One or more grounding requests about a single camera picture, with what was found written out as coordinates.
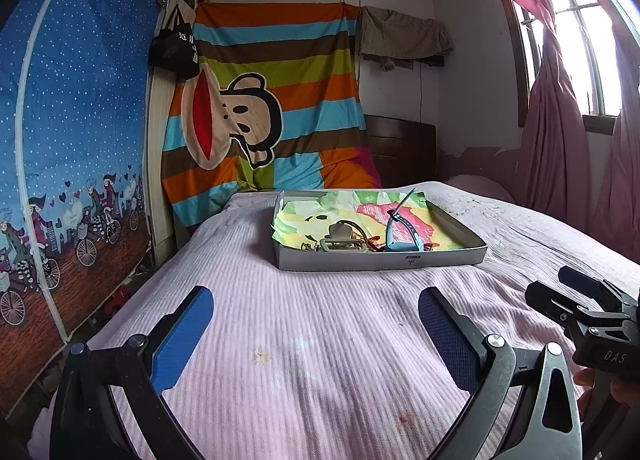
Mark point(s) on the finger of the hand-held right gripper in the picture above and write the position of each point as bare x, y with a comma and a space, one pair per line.
575, 280
547, 305

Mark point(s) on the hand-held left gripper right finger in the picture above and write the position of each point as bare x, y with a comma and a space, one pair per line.
445, 335

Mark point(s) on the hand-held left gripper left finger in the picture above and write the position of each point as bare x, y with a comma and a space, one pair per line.
182, 335

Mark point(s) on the grey cardboard box tray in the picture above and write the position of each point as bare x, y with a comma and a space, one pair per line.
380, 260

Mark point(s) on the light blue wrist watch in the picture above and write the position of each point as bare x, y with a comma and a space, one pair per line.
400, 235

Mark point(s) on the small metal hair clip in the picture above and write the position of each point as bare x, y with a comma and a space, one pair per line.
309, 246

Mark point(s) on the person's right hand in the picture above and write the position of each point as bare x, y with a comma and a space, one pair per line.
625, 392

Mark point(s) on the red plastic object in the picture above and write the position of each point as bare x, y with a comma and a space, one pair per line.
120, 299

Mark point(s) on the pink curtain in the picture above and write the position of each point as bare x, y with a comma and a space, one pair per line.
555, 165

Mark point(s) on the pink pillow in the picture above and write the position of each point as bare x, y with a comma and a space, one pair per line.
480, 187

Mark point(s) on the beige hair claw clip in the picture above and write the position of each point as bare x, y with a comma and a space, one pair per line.
340, 240

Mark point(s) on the light wooden panel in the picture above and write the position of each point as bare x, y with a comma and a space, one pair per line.
159, 165

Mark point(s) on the colourful printed paper liner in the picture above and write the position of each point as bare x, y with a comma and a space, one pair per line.
310, 215

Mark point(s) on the dark wooden headboard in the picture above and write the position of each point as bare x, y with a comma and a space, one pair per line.
400, 150

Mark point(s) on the blue dotted wardrobe cover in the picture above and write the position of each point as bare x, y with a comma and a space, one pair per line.
75, 115

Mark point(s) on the striped monkey print blanket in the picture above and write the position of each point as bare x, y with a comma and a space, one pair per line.
300, 115

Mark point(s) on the white framed window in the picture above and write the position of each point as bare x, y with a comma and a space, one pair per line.
575, 15

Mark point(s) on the black hanging bag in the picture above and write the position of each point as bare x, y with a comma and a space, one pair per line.
172, 50

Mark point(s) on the brown hanging clothes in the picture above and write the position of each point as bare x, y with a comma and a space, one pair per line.
405, 35

